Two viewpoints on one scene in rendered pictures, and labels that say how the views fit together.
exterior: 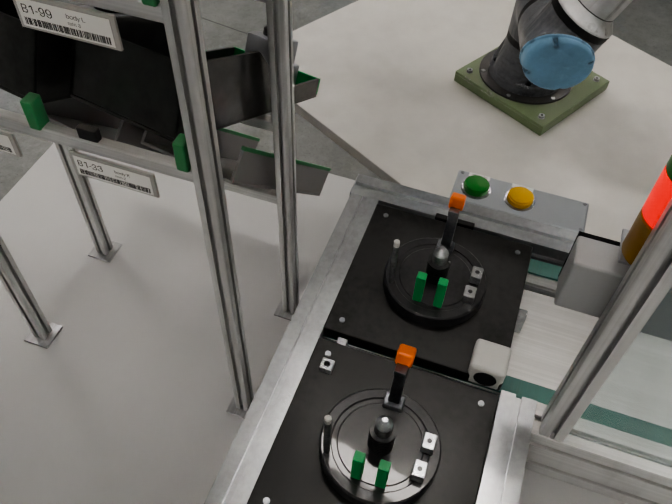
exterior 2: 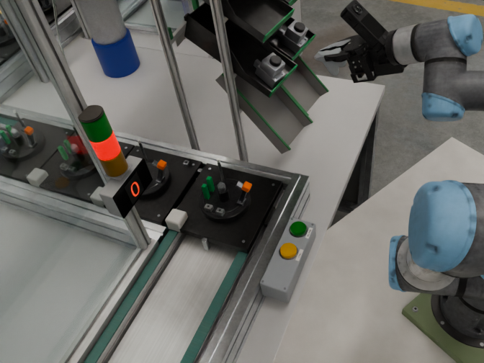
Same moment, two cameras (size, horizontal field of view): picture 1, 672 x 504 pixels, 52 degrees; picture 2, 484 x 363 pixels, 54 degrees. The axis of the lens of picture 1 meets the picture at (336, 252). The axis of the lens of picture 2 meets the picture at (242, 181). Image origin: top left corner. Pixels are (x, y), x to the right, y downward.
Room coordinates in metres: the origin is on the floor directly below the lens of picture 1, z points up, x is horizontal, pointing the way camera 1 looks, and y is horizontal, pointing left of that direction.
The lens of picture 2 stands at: (0.84, -0.94, 1.96)
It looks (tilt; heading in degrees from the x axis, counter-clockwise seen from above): 47 degrees down; 105
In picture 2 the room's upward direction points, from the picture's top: 11 degrees counter-clockwise
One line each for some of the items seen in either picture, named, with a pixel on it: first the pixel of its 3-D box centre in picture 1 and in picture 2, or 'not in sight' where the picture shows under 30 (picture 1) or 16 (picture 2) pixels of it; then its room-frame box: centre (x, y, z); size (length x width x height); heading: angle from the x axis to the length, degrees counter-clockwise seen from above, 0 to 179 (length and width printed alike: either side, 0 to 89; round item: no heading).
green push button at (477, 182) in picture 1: (476, 187); (298, 229); (0.77, -0.22, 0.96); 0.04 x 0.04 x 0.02
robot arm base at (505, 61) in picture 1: (532, 54); (480, 297); (1.18, -0.37, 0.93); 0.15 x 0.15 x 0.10
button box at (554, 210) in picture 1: (515, 212); (289, 258); (0.75, -0.28, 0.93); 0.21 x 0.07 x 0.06; 72
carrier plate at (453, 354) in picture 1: (432, 288); (225, 204); (0.57, -0.14, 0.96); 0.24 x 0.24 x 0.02; 72
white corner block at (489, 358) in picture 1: (488, 364); (176, 220); (0.44, -0.20, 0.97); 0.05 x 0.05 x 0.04; 72
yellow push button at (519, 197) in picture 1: (519, 199); (288, 251); (0.75, -0.28, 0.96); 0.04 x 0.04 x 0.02
